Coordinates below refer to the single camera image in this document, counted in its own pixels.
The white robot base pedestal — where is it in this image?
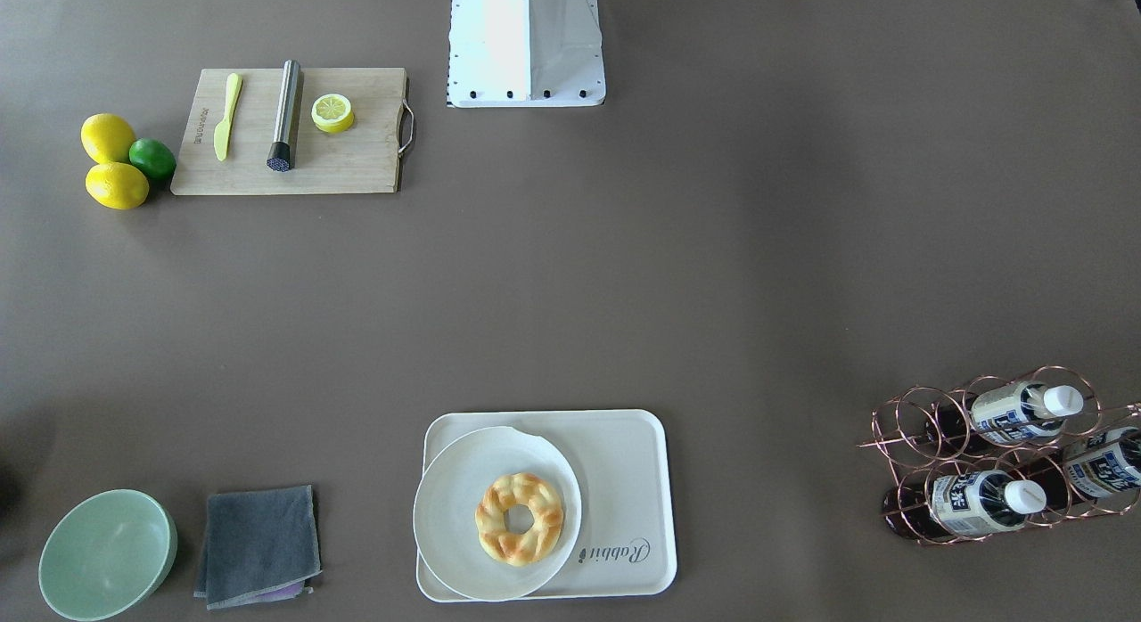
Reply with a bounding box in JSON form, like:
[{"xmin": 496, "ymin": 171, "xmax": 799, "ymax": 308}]
[{"xmin": 446, "ymin": 0, "xmax": 607, "ymax": 108}]

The tea bottle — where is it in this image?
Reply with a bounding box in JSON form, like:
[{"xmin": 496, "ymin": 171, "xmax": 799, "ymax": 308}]
[
  {"xmin": 1019, "ymin": 427, "xmax": 1140, "ymax": 511},
  {"xmin": 882, "ymin": 471, "xmax": 1047, "ymax": 544},
  {"xmin": 924, "ymin": 380, "xmax": 1085, "ymax": 454}
]

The half lemon slice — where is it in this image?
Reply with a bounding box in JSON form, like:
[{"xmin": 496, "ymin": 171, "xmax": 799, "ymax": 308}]
[{"xmin": 310, "ymin": 92, "xmax": 355, "ymax": 134}]

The tea bottle front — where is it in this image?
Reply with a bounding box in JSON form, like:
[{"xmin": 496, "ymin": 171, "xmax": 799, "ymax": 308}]
[{"xmin": 882, "ymin": 471, "xmax": 1047, "ymax": 544}]

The tea bottle top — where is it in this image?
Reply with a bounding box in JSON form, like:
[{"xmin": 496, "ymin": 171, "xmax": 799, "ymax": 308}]
[{"xmin": 924, "ymin": 380, "xmax": 1085, "ymax": 454}]

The green bowl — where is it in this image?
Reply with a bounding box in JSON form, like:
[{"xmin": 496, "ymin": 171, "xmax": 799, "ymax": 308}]
[{"xmin": 39, "ymin": 488, "xmax": 178, "ymax": 621}]

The grey folded cloth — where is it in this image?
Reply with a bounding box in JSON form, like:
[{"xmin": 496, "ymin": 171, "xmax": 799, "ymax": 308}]
[{"xmin": 194, "ymin": 485, "xmax": 322, "ymax": 609}]

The steel muddler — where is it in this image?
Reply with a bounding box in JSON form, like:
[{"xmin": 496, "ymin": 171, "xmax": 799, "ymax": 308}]
[{"xmin": 266, "ymin": 59, "xmax": 302, "ymax": 173}]

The white round plate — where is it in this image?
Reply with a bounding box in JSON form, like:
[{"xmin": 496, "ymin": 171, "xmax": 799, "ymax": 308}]
[{"xmin": 413, "ymin": 427, "xmax": 583, "ymax": 601}]

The green lime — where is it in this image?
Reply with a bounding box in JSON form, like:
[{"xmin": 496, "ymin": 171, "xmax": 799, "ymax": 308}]
[{"xmin": 127, "ymin": 138, "xmax": 176, "ymax": 181}]

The braided ring donut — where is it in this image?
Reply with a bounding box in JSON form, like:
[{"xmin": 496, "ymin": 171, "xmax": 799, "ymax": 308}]
[{"xmin": 474, "ymin": 472, "xmax": 565, "ymax": 568}]

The lower yellow lemon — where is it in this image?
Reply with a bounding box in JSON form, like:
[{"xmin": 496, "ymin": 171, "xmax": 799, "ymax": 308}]
[{"xmin": 84, "ymin": 162, "xmax": 149, "ymax": 210}]

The copper wire bottle rack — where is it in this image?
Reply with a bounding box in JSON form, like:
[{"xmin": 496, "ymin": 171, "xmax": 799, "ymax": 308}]
[{"xmin": 869, "ymin": 365, "xmax": 1138, "ymax": 546}]

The wooden cutting board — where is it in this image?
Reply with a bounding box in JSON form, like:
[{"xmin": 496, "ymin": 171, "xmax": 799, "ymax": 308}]
[{"xmin": 170, "ymin": 67, "xmax": 411, "ymax": 196}]

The yellow lemon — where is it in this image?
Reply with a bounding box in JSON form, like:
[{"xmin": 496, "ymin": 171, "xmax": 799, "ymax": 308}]
[
  {"xmin": 80, "ymin": 113, "xmax": 137, "ymax": 164},
  {"xmin": 84, "ymin": 162, "xmax": 149, "ymax": 210}
]

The white serving tray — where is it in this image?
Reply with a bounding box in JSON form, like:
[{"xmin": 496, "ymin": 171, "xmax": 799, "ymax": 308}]
[{"xmin": 416, "ymin": 407, "xmax": 677, "ymax": 601}]

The yellow plastic knife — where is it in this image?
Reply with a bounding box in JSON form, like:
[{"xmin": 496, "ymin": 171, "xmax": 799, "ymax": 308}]
[{"xmin": 213, "ymin": 71, "xmax": 243, "ymax": 162}]

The upper yellow lemon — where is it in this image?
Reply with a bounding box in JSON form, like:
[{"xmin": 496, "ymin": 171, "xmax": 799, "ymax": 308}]
[{"xmin": 80, "ymin": 113, "xmax": 137, "ymax": 164}]

